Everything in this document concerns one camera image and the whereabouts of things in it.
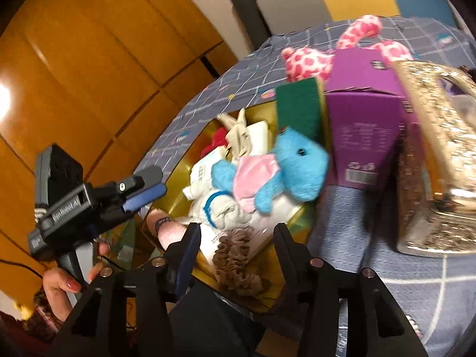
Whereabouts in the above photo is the gold embossed tissue box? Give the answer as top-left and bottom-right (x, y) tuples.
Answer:
(390, 59), (476, 259)

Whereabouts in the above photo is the wooden wardrobe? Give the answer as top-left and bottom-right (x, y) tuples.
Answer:
(0, 0), (239, 306)

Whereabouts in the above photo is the gold storage tray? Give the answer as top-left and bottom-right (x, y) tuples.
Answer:
(139, 104), (320, 313)

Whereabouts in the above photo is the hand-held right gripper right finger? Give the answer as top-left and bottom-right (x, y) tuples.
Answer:
(273, 223), (428, 357)

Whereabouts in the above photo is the red plush toy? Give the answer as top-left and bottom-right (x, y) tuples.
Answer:
(201, 127), (229, 159)

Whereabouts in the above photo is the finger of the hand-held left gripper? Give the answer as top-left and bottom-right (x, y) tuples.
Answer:
(87, 184), (168, 231)
(91, 166), (165, 203)

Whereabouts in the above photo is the green scouring sponge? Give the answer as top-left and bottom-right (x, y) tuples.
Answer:
(275, 78), (330, 145)

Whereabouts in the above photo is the brown ruffled scrunchie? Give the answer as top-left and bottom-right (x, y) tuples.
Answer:
(212, 228), (272, 294)

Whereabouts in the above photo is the person's left forearm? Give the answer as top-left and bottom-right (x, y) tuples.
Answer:
(0, 290), (64, 357)

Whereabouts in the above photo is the blue plush toy pink dress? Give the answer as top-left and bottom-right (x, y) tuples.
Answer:
(211, 126), (330, 214)

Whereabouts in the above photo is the white blue-striped sock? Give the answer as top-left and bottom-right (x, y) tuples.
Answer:
(188, 190), (257, 231)

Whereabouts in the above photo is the pink spotted plush toy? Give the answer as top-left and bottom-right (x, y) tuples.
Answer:
(281, 15), (413, 84)

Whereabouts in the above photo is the white plastic bag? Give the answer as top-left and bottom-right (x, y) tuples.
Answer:
(217, 108), (257, 157)

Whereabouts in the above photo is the person's left hand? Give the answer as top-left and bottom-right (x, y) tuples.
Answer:
(42, 242), (112, 322)

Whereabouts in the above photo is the black rolled mat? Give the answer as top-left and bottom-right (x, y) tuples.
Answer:
(228, 0), (270, 41)

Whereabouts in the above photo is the purple cardboard box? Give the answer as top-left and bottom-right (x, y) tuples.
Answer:
(323, 48), (413, 192)

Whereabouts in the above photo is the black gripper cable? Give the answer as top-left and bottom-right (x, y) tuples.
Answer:
(0, 258), (45, 280)

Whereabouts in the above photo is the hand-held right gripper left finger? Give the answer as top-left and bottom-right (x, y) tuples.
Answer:
(48, 222), (202, 357)

